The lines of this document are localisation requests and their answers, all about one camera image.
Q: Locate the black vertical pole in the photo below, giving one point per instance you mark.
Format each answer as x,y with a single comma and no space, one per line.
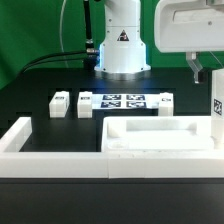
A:
89,41

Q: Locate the white desk top panel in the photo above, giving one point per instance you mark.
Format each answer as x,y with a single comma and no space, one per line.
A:
155,133

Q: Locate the sheet with four markers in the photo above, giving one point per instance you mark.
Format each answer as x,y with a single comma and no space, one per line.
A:
125,101

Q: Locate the white U-shaped fence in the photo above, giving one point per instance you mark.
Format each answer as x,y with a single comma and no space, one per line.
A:
14,163

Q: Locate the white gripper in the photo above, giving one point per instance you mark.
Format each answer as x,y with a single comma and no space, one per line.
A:
189,26

